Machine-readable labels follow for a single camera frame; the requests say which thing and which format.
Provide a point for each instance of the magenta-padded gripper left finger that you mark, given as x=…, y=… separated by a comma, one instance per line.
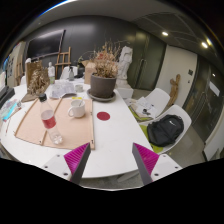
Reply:
x=75, y=160

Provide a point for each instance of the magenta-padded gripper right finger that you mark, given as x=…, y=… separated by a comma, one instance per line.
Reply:
x=146, y=160

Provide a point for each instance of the clear bottle with red label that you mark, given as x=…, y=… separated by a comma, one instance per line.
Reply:
x=49, y=120

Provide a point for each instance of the beige canvas board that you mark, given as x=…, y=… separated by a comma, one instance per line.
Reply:
x=71, y=130

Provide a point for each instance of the black backpack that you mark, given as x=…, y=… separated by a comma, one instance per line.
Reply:
x=165, y=130

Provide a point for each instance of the white mug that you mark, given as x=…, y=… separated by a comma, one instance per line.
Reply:
x=77, y=110

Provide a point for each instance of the flat round red coaster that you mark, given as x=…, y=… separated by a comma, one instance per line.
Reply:
x=103, y=116

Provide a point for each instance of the stack of papers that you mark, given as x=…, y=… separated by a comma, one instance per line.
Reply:
x=144, y=106

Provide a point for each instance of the white chair with green cushion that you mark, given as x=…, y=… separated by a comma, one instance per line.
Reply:
x=185, y=116
x=160, y=97

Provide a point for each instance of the metal spoon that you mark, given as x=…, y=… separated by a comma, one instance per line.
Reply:
x=81, y=102

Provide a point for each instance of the yellow tag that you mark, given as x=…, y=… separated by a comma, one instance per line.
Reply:
x=76, y=98

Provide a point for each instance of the grey plant saucer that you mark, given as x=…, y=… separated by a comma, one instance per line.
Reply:
x=111, y=97

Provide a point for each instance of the folded newspaper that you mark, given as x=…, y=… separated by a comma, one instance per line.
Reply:
x=62, y=89

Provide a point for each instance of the small white cup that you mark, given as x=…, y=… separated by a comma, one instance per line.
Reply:
x=79, y=88

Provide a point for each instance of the wooden figure sculpture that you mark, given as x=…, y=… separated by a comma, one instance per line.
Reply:
x=174, y=88

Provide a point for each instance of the dried plant in grey pot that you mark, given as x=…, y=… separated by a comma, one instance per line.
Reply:
x=102, y=85

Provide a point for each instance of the small green bottle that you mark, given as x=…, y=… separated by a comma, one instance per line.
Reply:
x=52, y=80

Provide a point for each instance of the dark spray bottle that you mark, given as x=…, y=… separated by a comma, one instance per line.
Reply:
x=71, y=75

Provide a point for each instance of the brown carved wooden sculpture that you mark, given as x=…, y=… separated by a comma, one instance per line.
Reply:
x=37, y=83

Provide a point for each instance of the plain white chair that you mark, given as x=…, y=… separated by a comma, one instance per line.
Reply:
x=65, y=72

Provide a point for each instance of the cardboard box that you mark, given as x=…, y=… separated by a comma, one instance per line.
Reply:
x=89, y=71

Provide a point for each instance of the small white figurine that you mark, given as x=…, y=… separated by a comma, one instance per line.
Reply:
x=51, y=70

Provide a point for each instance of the black case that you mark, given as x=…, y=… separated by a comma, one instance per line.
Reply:
x=6, y=95

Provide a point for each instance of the tall white plaster statue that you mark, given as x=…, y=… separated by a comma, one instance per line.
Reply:
x=125, y=66

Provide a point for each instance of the wooden easel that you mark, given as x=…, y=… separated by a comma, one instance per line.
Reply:
x=63, y=61

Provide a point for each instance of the beige panel with pictures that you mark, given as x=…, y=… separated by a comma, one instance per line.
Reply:
x=15, y=63

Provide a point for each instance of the round ceiling spotlight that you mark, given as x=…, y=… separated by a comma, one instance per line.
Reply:
x=165, y=33
x=204, y=44

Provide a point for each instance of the black wall screen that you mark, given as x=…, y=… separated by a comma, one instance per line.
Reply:
x=45, y=43

